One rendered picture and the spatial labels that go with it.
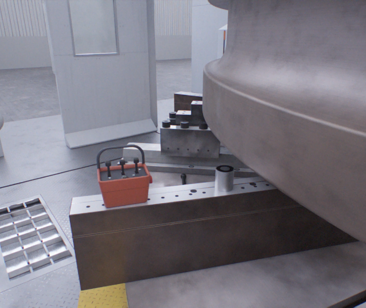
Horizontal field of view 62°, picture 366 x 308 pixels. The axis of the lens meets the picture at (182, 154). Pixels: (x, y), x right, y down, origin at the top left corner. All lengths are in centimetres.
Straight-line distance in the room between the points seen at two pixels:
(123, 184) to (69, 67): 292
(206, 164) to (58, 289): 130
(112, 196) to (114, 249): 24
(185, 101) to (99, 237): 242
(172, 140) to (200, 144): 21
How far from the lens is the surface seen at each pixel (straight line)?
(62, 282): 202
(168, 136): 226
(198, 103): 231
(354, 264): 174
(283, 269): 158
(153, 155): 244
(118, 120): 432
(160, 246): 137
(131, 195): 123
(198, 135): 223
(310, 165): 92
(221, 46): 529
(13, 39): 1430
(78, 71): 402
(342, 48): 102
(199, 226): 136
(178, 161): 241
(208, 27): 614
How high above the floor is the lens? 133
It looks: 22 degrees down
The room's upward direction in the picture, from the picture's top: straight up
